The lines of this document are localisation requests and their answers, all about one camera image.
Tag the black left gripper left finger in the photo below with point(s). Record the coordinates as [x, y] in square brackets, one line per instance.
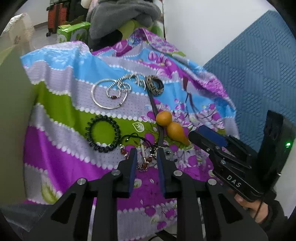
[86, 201]

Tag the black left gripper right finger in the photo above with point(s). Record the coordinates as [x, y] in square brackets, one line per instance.
[205, 210]

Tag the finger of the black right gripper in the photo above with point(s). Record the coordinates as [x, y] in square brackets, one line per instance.
[216, 138]
[202, 142]

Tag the orange gourd ornament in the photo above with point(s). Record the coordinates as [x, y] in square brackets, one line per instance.
[174, 130]

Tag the green eye bead charm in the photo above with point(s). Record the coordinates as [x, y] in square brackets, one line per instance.
[168, 154]

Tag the silver bangle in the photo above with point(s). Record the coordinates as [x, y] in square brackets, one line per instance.
[120, 96]

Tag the right hand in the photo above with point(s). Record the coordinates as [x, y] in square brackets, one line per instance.
[257, 209]

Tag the colourful floral cloth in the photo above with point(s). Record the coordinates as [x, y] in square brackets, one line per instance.
[57, 152]

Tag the grey fleece garment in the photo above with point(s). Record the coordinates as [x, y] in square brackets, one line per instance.
[107, 16]

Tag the white cardboard box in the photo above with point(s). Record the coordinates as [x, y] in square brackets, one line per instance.
[17, 98]

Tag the green cardboard box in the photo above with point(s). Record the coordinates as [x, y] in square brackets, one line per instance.
[77, 32]

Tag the red suitcase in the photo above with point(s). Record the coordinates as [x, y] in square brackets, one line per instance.
[57, 15]

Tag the cream lace covered table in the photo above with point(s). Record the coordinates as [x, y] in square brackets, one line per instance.
[18, 33]

